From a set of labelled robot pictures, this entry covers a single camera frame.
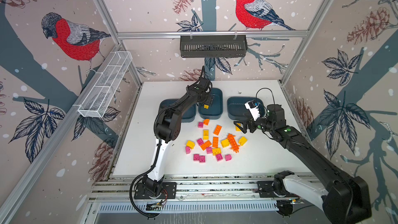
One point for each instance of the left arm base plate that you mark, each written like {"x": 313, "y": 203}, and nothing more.
{"x": 163, "y": 191}

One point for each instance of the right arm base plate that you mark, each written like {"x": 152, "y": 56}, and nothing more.
{"x": 270, "y": 189}

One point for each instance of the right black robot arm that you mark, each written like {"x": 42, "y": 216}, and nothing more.
{"x": 343, "y": 199}

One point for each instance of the left teal bin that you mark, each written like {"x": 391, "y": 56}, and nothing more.
{"x": 188, "y": 116}

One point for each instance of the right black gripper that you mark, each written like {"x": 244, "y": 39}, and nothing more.
{"x": 244, "y": 128}

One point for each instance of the orange long lego diagonal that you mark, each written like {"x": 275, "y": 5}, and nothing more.
{"x": 205, "y": 145}

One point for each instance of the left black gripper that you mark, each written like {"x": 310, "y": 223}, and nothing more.
{"x": 209, "y": 100}

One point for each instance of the black hanging wall basket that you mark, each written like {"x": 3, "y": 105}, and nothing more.
{"x": 213, "y": 46}

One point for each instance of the white wire mesh shelf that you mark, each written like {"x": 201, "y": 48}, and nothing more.
{"x": 101, "y": 94}

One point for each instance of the orange long lego upper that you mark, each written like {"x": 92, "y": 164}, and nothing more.
{"x": 217, "y": 130}

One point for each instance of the right teal bin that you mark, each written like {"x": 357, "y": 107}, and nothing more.
{"x": 236, "y": 107}

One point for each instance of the middle teal bin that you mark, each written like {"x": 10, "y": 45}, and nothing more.
{"x": 216, "y": 109}

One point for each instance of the pink lego bottom left pair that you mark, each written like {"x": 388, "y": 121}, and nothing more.
{"x": 202, "y": 159}

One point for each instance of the teal bin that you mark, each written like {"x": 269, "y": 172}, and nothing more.
{"x": 236, "y": 107}
{"x": 188, "y": 116}
{"x": 216, "y": 109}

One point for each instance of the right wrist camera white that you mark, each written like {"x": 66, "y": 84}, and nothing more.
{"x": 253, "y": 107}

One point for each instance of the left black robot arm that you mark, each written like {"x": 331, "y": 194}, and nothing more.
{"x": 166, "y": 128}

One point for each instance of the orange fence lego piece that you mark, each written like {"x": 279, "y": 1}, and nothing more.
{"x": 233, "y": 143}

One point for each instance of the orange long lego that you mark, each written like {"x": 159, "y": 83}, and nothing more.
{"x": 217, "y": 130}
{"x": 215, "y": 141}

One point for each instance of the orange long lego centre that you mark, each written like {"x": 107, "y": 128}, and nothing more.
{"x": 215, "y": 141}

